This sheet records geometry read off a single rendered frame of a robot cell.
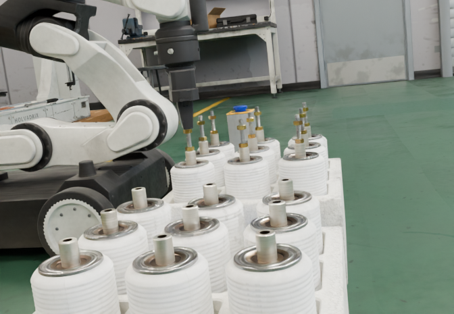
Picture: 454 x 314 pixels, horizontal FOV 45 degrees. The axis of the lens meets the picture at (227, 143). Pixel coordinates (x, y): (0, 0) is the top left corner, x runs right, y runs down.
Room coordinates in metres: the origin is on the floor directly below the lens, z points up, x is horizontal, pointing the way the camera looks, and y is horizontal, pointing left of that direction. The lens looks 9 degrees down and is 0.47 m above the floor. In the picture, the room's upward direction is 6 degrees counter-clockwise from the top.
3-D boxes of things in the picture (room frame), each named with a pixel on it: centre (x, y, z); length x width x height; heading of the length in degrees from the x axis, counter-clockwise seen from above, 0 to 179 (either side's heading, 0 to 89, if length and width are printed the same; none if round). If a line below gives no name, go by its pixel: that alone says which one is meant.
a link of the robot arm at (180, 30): (1.17, 0.07, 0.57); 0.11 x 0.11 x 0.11; 86
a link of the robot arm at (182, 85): (1.16, 0.08, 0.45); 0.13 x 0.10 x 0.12; 9
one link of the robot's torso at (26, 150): (1.61, 0.60, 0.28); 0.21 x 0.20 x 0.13; 78
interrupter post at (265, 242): (0.57, -0.03, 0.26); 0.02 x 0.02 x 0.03
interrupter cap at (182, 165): (1.16, 0.08, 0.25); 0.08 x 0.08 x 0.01
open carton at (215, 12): (6.03, 0.09, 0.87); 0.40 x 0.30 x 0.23; 64
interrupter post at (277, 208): (0.68, -0.06, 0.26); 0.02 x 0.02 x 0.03
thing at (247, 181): (1.13, -0.03, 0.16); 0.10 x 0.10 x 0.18
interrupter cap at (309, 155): (1.11, -0.15, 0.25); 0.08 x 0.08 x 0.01
